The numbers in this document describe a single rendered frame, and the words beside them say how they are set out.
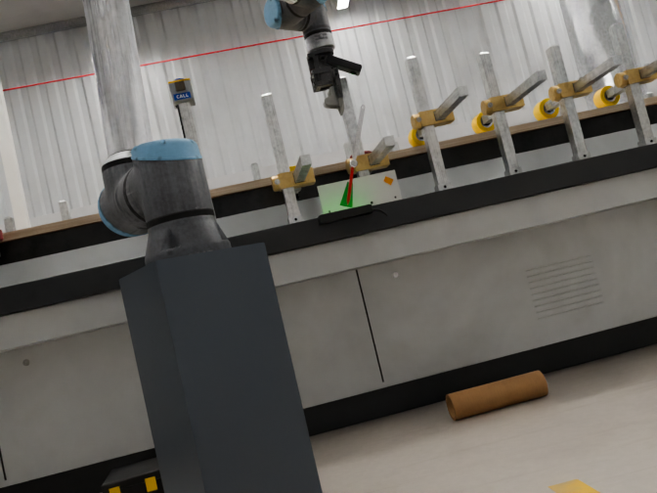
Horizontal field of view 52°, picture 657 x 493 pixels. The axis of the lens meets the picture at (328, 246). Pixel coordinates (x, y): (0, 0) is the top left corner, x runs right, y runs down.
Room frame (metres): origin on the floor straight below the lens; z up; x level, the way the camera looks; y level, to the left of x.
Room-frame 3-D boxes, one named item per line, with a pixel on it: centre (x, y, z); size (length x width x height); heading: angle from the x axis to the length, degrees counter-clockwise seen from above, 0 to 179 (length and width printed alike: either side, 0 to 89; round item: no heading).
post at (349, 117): (2.18, -0.16, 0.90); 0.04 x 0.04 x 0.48; 8
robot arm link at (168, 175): (1.49, 0.31, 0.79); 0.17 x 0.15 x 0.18; 41
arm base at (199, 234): (1.49, 0.31, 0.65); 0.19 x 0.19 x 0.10
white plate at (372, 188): (2.15, -0.14, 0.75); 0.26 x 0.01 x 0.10; 98
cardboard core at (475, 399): (2.11, -0.40, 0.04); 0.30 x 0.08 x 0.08; 98
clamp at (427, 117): (2.22, -0.43, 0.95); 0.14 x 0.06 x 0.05; 98
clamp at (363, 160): (2.18, -0.19, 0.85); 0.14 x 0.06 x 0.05; 98
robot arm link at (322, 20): (2.09, -0.12, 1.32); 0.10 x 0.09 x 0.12; 131
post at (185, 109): (2.10, 0.34, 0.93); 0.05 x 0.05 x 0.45; 8
